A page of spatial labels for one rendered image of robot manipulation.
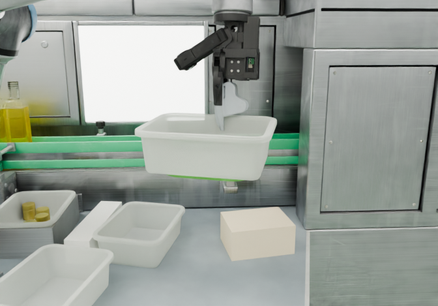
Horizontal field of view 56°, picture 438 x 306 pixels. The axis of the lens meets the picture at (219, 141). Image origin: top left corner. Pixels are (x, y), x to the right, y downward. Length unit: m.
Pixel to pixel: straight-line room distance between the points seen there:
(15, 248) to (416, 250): 1.07
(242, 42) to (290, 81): 0.69
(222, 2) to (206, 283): 0.58
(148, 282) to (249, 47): 0.54
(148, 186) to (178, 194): 0.10
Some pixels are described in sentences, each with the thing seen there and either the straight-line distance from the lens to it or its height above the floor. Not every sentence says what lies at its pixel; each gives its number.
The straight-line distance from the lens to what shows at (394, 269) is 1.34.
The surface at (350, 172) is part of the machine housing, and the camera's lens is 1.18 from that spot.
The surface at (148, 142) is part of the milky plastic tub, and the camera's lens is 0.68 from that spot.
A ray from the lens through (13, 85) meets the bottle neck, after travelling 1.36.
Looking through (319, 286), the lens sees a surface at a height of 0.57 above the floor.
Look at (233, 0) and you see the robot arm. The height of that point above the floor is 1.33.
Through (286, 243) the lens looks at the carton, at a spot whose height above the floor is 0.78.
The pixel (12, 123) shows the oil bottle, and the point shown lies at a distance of 1.37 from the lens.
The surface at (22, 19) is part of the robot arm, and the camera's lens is 0.96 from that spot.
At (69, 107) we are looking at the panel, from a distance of 1.47.
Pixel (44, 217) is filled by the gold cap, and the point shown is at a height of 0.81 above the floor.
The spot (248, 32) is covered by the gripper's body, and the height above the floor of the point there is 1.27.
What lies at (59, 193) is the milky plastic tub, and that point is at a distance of 1.28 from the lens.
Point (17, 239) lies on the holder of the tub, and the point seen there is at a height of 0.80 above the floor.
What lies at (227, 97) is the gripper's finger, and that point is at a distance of 0.77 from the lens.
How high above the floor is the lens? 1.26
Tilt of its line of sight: 14 degrees down
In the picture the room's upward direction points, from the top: straight up
